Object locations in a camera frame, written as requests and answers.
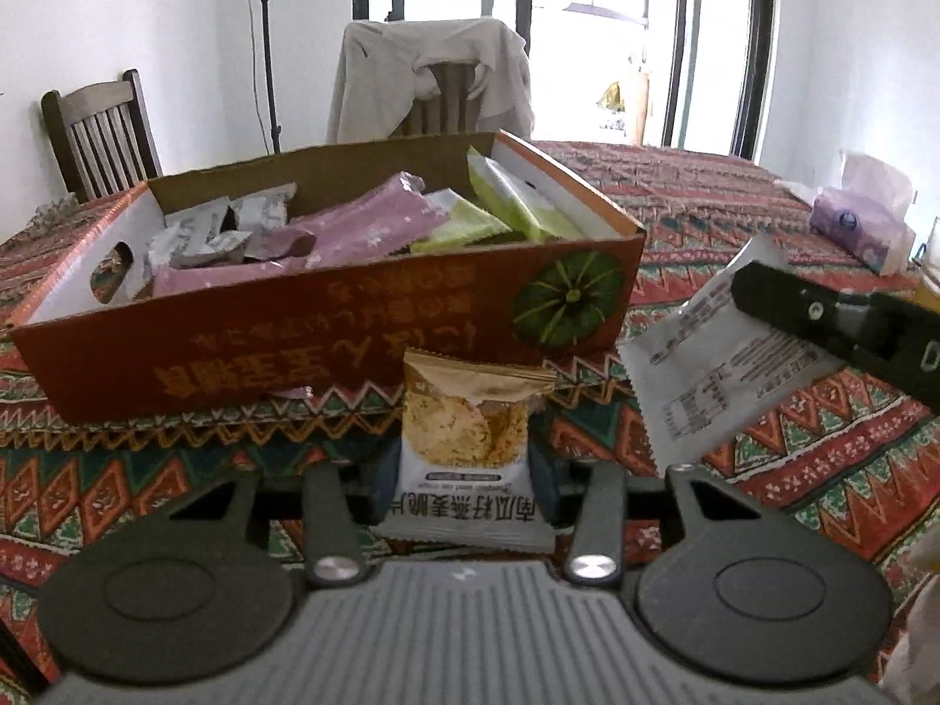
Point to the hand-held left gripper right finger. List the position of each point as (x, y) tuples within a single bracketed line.
[(543, 492)]

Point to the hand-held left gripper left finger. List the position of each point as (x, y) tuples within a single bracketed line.
[(385, 488)]

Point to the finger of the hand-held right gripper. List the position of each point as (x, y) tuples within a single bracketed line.
[(786, 301)]

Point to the beige cracker snack packet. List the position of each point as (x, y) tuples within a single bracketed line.
[(463, 426)]

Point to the white printed snack packet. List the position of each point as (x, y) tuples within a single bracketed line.
[(705, 367)]

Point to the orange cardboard box pumpkin print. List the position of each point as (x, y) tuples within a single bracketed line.
[(330, 338)]

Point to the lime green snack bag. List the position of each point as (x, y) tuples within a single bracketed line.
[(463, 228)]

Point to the purple tissue pack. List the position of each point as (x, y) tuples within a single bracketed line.
[(863, 228)]

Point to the patterned red tablecloth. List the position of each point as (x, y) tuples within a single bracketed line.
[(734, 198)]

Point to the orange balcony object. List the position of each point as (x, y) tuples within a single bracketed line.
[(639, 106)]

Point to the yellow green balcony item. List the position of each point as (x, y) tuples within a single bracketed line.
[(609, 95)]

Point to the wooden chair under jacket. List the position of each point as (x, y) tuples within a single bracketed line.
[(440, 99)]

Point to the beige jacket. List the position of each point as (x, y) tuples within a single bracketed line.
[(382, 66)]

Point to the small floral cloth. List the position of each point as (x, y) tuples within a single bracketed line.
[(55, 211)]

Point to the black floor lamp stand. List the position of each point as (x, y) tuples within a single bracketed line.
[(266, 51)]

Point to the dark wooden chair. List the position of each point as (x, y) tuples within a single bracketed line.
[(95, 106)]

